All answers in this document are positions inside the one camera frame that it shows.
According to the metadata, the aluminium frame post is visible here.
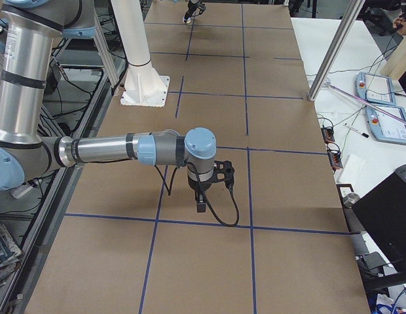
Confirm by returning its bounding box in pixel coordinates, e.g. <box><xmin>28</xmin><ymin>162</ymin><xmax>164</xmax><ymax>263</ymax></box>
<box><xmin>307</xmin><ymin>0</ymin><xmax>365</xmax><ymax>101</ymax></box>

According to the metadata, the black box right edge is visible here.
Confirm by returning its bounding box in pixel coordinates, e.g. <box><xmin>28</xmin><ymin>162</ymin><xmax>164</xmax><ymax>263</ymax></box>
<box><xmin>352</xmin><ymin>164</ymin><xmax>406</xmax><ymax>271</ymax></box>

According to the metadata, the orange black adapter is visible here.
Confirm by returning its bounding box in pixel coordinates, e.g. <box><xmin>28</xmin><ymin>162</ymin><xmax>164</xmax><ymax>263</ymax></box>
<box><xmin>327</xmin><ymin>149</ymin><xmax>343</xmax><ymax>171</ymax></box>
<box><xmin>321</xmin><ymin>127</ymin><xmax>335</xmax><ymax>143</ymax></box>

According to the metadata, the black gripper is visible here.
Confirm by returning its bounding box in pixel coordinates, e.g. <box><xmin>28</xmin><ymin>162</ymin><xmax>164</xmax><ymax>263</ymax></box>
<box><xmin>187</xmin><ymin>172</ymin><xmax>212</xmax><ymax>213</ymax></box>

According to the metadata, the upper orange black adapter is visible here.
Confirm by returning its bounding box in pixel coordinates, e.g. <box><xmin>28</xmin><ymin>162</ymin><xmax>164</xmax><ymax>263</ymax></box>
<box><xmin>321</xmin><ymin>127</ymin><xmax>335</xmax><ymax>143</ymax></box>

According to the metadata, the upper teach pendant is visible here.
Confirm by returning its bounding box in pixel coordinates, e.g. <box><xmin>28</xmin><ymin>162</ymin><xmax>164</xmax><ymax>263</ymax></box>
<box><xmin>355</xmin><ymin>72</ymin><xmax>396</xmax><ymax>105</ymax></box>

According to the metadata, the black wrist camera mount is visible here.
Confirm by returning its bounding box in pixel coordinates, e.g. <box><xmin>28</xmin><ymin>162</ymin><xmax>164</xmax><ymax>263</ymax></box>
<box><xmin>210</xmin><ymin>160</ymin><xmax>234</xmax><ymax>189</ymax></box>

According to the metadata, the white foam block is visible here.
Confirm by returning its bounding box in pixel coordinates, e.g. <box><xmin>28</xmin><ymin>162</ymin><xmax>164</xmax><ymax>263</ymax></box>
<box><xmin>336</xmin><ymin>154</ymin><xmax>366</xmax><ymax>185</ymax></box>

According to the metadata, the pink rod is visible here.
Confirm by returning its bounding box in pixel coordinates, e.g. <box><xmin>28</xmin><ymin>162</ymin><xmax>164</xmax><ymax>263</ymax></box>
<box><xmin>324</xmin><ymin>83</ymin><xmax>406</xmax><ymax>125</ymax></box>

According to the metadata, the white camera mast pedestal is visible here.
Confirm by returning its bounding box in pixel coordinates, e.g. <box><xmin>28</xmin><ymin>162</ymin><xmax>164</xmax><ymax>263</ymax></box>
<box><xmin>111</xmin><ymin>0</ymin><xmax>170</xmax><ymax>107</ymax></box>

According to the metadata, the stack of magazines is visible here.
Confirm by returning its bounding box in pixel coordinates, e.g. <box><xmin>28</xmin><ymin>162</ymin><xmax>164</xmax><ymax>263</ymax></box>
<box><xmin>0</xmin><ymin>221</ymin><xmax>22</xmax><ymax>287</ymax></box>

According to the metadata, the lower teach pendant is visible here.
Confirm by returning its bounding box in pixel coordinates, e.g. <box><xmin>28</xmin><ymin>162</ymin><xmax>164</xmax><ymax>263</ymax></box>
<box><xmin>366</xmin><ymin>107</ymin><xmax>406</xmax><ymax>145</ymax></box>

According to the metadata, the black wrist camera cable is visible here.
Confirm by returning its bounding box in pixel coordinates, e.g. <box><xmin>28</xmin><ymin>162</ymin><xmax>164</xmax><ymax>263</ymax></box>
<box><xmin>153</xmin><ymin>162</ymin><xmax>240</xmax><ymax>227</ymax></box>

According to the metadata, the black marker pen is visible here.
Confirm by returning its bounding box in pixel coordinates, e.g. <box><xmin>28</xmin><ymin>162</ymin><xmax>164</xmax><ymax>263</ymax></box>
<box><xmin>344</xmin><ymin>124</ymin><xmax>369</xmax><ymax>138</ymax></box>

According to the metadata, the teach pendant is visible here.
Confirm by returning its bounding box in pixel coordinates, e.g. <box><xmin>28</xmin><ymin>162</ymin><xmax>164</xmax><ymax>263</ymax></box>
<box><xmin>355</xmin><ymin>72</ymin><xmax>396</xmax><ymax>105</ymax></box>
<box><xmin>366</xmin><ymin>107</ymin><xmax>406</xmax><ymax>145</ymax></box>

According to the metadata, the lower orange black adapter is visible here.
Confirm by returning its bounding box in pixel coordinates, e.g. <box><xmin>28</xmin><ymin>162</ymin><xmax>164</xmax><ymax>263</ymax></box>
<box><xmin>327</xmin><ymin>149</ymin><xmax>343</xmax><ymax>171</ymax></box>

